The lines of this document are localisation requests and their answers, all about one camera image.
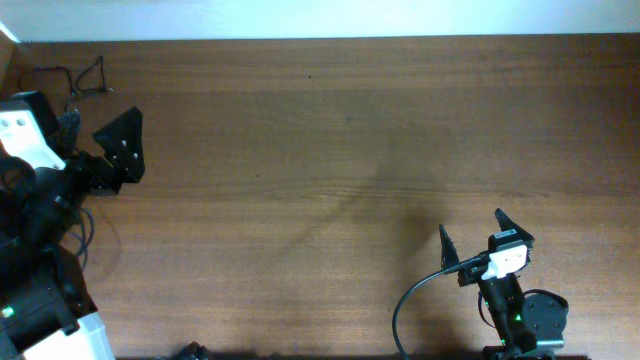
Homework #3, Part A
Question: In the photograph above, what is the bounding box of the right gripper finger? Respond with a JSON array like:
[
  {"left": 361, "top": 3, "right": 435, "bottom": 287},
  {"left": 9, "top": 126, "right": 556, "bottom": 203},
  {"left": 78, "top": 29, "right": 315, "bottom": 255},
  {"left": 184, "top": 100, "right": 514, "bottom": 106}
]
[
  {"left": 494, "top": 208, "right": 535, "bottom": 244},
  {"left": 438, "top": 224, "right": 460, "bottom": 270}
]

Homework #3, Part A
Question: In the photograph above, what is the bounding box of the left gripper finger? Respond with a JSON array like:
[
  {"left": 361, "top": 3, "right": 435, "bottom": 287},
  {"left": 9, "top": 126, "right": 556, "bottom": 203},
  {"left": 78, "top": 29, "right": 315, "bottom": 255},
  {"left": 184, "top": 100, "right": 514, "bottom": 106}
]
[
  {"left": 93, "top": 107, "right": 145, "bottom": 183},
  {"left": 52, "top": 111, "right": 81, "bottom": 158}
]

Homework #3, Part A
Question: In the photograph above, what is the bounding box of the thin black USB cable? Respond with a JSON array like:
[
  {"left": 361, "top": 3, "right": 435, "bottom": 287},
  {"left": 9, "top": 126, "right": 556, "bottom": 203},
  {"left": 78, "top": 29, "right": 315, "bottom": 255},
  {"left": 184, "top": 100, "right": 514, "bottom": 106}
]
[
  {"left": 64, "top": 207, "right": 96, "bottom": 274},
  {"left": 17, "top": 54, "right": 115, "bottom": 114}
]

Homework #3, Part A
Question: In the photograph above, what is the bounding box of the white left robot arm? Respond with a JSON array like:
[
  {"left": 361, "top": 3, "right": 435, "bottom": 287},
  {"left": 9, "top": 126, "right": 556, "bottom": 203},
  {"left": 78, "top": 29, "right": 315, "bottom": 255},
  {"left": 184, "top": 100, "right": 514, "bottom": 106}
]
[{"left": 1, "top": 104, "right": 145, "bottom": 359}]

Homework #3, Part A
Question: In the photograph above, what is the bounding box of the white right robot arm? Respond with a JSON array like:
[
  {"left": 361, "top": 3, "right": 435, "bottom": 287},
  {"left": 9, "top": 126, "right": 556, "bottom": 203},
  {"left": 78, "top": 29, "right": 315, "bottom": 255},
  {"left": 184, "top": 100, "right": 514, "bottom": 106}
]
[{"left": 439, "top": 209, "right": 569, "bottom": 360}]

